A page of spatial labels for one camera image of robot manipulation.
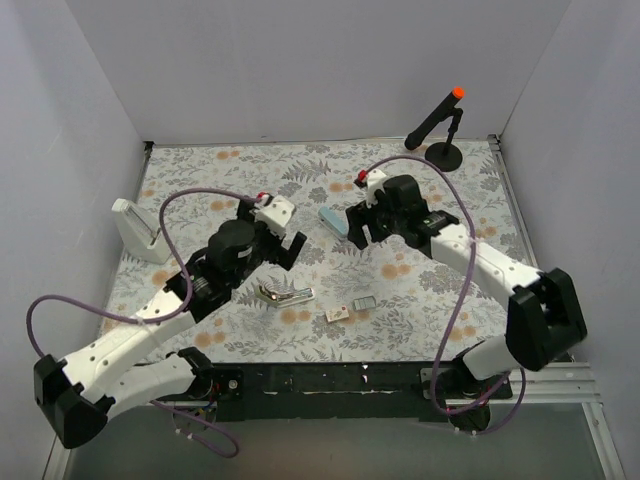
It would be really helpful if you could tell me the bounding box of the beige stapler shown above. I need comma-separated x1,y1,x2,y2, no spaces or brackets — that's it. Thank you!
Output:
254,284,315,308

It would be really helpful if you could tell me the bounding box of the light blue stapler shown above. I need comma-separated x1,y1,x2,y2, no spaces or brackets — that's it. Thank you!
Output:
318,206,348,240

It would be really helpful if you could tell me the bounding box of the staple box sleeve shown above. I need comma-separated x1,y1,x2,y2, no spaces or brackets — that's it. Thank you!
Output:
325,305,350,323

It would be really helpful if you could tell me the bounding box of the staple tray with staples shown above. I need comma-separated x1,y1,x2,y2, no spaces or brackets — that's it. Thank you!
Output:
352,296,377,312

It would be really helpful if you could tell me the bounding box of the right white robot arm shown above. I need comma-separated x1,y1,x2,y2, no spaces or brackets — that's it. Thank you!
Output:
346,170,587,398

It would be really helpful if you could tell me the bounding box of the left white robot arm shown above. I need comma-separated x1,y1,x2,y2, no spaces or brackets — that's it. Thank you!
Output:
34,219,307,449

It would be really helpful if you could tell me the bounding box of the black microphone stand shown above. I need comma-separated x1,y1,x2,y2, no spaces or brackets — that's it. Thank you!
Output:
425,108,463,172

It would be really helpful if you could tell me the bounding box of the black microphone orange tip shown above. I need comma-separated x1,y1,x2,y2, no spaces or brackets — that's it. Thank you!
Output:
404,86,465,151

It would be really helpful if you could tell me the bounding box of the floral table mat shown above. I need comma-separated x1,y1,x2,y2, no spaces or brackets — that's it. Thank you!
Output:
137,141,528,363

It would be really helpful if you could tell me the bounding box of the white metronome device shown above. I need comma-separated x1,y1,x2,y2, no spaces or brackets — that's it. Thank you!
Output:
111,198,171,265

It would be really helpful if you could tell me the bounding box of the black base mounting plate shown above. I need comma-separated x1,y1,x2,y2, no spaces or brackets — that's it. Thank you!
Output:
154,362,514,421

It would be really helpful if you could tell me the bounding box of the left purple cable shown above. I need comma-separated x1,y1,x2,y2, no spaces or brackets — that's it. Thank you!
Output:
25,187,271,459

